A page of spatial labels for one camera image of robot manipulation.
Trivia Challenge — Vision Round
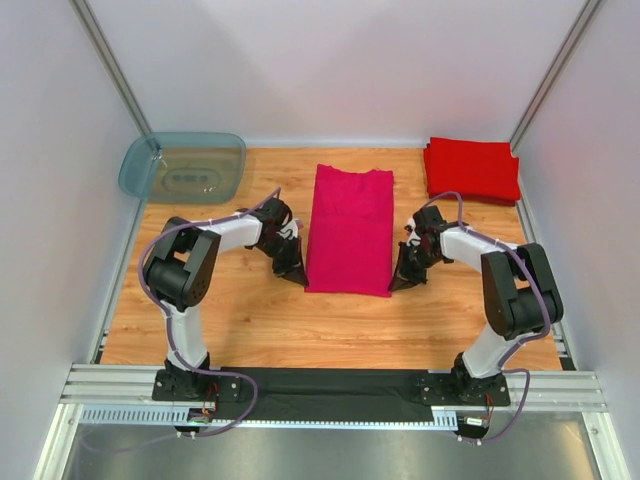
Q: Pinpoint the aluminium corner post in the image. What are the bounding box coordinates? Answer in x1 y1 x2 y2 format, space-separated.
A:
69 0 152 135
509 0 605 153

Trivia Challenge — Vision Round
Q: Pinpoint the folded red t shirt stack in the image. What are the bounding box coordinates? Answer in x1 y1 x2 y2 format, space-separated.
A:
423 137 521 206

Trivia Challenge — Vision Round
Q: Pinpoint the right aluminium corner post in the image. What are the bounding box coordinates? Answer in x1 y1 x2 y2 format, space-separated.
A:
509 0 605 153

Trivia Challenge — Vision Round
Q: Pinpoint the white slotted cable duct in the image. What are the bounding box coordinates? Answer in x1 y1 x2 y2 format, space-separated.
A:
79 405 458 432

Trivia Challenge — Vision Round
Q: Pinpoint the aluminium mounting rail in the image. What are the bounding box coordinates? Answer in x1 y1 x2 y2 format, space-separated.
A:
59 363 166 404

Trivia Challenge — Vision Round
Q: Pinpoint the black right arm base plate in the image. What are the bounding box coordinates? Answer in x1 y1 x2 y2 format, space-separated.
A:
412 371 511 407

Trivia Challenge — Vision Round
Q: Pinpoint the black cloth strip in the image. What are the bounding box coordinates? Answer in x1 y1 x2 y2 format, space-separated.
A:
232 367 433 422

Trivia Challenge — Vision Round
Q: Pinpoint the magenta t shirt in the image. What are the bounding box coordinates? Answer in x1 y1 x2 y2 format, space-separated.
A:
305 164 394 298

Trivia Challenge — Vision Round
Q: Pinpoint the translucent teal plastic bin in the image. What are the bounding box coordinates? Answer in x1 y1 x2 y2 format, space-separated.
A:
118 132 247 205

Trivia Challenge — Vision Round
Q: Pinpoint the left aluminium corner post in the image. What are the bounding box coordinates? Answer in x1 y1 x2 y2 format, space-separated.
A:
69 0 152 135

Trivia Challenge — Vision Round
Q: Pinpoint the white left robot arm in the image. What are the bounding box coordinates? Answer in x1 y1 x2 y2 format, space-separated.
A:
138 196 309 373

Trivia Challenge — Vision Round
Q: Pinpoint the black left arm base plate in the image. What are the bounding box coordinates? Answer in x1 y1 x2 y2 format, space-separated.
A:
151 360 245 402

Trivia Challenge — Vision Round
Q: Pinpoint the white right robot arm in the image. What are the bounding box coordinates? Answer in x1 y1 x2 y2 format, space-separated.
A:
388 206 564 380

